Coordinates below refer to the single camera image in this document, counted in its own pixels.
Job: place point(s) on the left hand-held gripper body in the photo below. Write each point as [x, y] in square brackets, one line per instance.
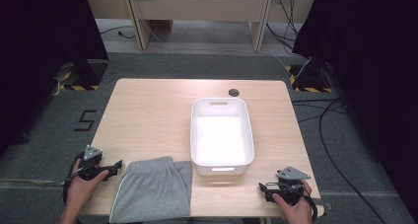
[91, 161]

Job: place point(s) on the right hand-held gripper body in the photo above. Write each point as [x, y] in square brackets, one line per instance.
[291, 187]

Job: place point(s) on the grey pants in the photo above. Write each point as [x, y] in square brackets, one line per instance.
[151, 191]

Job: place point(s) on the white plastic bin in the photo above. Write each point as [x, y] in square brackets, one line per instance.
[222, 138]

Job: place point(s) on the person's right hand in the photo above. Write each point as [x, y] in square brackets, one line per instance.
[297, 214]

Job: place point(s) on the person's left hand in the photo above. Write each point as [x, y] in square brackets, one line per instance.
[79, 191]

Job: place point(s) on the black stand base striped tape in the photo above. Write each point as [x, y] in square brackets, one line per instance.
[312, 79]
[82, 76]

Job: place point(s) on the black curtain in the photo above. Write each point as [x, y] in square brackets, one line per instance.
[39, 53]
[371, 69]

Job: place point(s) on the beige wooden desk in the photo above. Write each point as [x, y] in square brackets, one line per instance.
[200, 3]

